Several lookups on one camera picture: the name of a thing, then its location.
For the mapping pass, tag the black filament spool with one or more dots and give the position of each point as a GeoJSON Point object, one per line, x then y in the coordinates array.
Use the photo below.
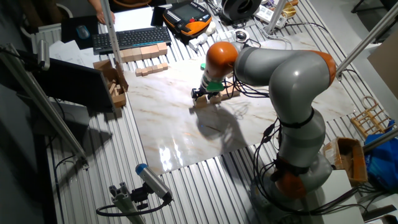
{"type": "Point", "coordinates": [230, 11]}

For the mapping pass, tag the small spare wooden cube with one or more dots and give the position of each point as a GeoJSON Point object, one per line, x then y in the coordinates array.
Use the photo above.
{"type": "Point", "coordinates": [155, 68]}
{"type": "Point", "coordinates": [144, 71]}
{"type": "Point", "coordinates": [139, 72]}
{"type": "Point", "coordinates": [160, 67]}
{"type": "Point", "coordinates": [165, 66]}
{"type": "Point", "coordinates": [150, 70]}

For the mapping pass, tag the bare person forearm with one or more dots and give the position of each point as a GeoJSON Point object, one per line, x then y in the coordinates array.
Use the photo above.
{"type": "Point", "coordinates": [94, 4]}

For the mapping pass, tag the grey depth camera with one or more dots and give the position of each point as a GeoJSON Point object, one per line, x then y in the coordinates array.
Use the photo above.
{"type": "Point", "coordinates": [43, 56]}

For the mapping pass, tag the black computer keyboard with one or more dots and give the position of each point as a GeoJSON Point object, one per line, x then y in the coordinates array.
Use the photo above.
{"type": "Point", "coordinates": [133, 39]}

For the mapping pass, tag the grey camera with blue end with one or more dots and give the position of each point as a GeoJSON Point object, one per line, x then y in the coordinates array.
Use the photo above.
{"type": "Point", "coordinates": [152, 180]}

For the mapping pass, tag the black mouse pad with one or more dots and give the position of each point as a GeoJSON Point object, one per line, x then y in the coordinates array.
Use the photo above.
{"type": "Point", "coordinates": [68, 37]}

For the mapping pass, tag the brown cardboard panel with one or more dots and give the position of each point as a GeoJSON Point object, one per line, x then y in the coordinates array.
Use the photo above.
{"type": "Point", "coordinates": [385, 68]}

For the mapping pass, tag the grey computer mouse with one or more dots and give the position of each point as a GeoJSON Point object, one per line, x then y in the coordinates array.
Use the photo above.
{"type": "Point", "coordinates": [83, 32]}

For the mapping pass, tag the aluminium profile post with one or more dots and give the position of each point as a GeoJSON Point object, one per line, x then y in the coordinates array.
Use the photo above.
{"type": "Point", "coordinates": [367, 40]}
{"type": "Point", "coordinates": [40, 99]}
{"type": "Point", "coordinates": [276, 15]}
{"type": "Point", "coordinates": [110, 31]}
{"type": "Point", "coordinates": [379, 140]}

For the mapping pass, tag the blue plastic bag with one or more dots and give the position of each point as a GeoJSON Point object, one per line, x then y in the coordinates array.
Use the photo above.
{"type": "Point", "coordinates": [382, 165]}

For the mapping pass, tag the short aluminium profile piece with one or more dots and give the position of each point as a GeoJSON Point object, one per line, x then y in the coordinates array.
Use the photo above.
{"type": "Point", "coordinates": [124, 202]}

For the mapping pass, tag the bare person hand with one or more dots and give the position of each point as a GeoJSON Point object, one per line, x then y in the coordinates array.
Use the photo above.
{"type": "Point", "coordinates": [100, 17]}

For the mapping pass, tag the cardboard box of wood pieces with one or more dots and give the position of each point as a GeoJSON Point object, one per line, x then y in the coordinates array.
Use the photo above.
{"type": "Point", "coordinates": [119, 99]}

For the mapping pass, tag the large spare wooden cube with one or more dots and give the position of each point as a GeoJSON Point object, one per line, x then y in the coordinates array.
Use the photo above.
{"type": "Point", "coordinates": [162, 48]}
{"type": "Point", "coordinates": [146, 52]}
{"type": "Point", "coordinates": [154, 50]}
{"type": "Point", "coordinates": [127, 55]}
{"type": "Point", "coordinates": [137, 53]}

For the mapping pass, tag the black smartphone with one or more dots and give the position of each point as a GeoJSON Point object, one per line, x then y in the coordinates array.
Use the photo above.
{"type": "Point", "coordinates": [158, 17]}

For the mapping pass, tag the orange black teach pendant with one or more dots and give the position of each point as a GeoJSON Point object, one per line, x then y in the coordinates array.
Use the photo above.
{"type": "Point", "coordinates": [186, 15]}

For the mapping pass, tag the white paper sheets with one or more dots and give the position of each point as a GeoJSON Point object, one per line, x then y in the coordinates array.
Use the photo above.
{"type": "Point", "coordinates": [66, 53]}

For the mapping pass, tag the white marble pattern board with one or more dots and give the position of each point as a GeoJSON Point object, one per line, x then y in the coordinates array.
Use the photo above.
{"type": "Point", "coordinates": [174, 124]}

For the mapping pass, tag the black camera clamp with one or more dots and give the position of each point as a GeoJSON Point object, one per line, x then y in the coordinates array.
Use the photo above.
{"type": "Point", "coordinates": [140, 196]}

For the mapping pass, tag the orange lined cardboard box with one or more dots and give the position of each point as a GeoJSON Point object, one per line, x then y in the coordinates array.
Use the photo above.
{"type": "Point", "coordinates": [357, 161]}

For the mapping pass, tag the white power strip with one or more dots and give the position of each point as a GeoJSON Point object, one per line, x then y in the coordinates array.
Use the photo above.
{"type": "Point", "coordinates": [264, 14]}

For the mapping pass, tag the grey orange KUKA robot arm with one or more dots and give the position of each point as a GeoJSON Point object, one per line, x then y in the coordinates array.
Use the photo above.
{"type": "Point", "coordinates": [289, 77]}

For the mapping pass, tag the white power adapter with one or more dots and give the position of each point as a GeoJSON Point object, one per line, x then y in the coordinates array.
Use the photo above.
{"type": "Point", "coordinates": [199, 40]}

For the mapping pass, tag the black monitor panel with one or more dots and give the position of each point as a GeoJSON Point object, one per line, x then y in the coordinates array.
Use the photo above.
{"type": "Point", "coordinates": [74, 84]}

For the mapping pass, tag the gold foil wrapper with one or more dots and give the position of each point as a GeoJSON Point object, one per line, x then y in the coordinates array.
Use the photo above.
{"type": "Point", "coordinates": [289, 11]}

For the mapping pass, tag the wooden slat rack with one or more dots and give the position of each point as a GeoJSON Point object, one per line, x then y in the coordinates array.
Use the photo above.
{"type": "Point", "coordinates": [357, 122]}

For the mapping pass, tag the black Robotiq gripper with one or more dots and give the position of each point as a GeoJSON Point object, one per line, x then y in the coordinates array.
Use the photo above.
{"type": "Point", "coordinates": [205, 91]}

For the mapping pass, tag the white rimmed metal dish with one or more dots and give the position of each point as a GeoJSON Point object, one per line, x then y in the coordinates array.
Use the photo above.
{"type": "Point", "coordinates": [241, 35]}

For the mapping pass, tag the clear acrylic box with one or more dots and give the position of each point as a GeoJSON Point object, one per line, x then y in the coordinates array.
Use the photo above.
{"type": "Point", "coordinates": [224, 35]}

